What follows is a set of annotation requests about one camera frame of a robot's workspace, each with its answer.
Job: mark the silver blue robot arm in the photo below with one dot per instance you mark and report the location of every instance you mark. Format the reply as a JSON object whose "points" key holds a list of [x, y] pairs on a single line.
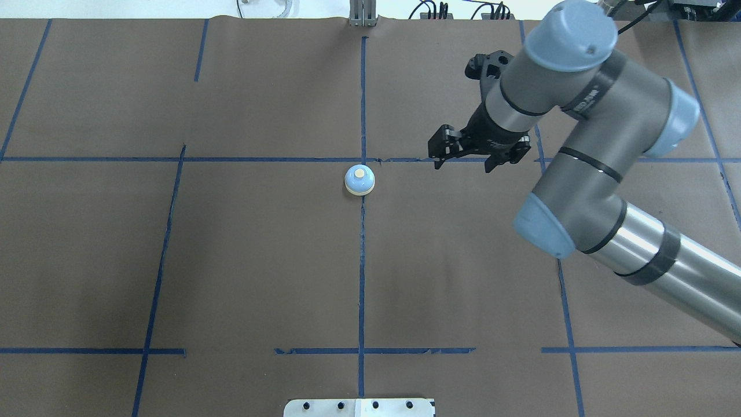
{"points": [[623, 111]]}

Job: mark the white camera pole with base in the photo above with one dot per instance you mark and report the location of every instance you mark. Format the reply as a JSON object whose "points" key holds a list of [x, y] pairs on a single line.
{"points": [[360, 407]]}

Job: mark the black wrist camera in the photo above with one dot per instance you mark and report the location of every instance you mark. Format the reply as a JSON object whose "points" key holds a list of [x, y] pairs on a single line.
{"points": [[486, 69]]}

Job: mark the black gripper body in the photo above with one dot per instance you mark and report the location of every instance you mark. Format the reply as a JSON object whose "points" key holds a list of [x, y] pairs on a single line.
{"points": [[484, 131]]}

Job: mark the aluminium frame post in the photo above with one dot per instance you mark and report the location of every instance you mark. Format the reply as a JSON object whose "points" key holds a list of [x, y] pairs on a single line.
{"points": [[363, 13]]}

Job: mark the blue cream call bell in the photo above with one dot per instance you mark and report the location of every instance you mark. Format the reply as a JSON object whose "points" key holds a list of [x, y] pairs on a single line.
{"points": [[359, 180]]}

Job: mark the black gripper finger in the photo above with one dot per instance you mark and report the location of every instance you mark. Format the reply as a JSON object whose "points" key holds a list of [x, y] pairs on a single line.
{"points": [[445, 144]]}

